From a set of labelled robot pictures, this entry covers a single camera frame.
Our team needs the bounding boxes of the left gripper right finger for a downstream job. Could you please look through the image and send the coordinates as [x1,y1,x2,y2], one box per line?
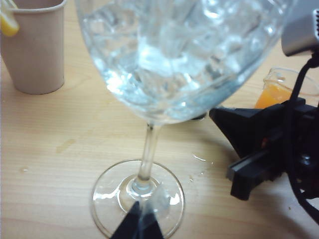
[141,185,173,239]

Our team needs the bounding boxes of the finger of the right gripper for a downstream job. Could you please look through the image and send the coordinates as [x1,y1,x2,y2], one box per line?
[208,103,291,158]

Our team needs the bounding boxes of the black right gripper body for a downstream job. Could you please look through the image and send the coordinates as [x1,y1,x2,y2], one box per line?
[226,97,319,200]

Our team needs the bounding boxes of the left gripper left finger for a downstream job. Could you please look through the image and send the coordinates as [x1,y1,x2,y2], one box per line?
[111,201,142,239]

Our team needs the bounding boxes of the clear measuring cup orange juice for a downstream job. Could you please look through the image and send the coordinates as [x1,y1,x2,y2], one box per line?
[254,67,319,110]

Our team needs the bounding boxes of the wine glass with ice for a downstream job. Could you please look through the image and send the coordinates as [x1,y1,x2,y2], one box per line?
[74,0,299,239]

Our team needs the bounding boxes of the beige paper cup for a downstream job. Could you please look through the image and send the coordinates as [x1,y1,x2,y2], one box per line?
[0,0,67,95]

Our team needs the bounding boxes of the yellow lemon slice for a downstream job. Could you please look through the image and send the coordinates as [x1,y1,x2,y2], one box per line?
[0,0,20,37]

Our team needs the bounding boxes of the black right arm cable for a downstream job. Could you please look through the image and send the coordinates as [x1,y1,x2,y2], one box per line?
[289,52,319,222]

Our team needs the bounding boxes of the silver right wrist camera with mount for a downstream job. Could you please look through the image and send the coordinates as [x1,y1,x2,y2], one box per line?
[281,8,319,57]

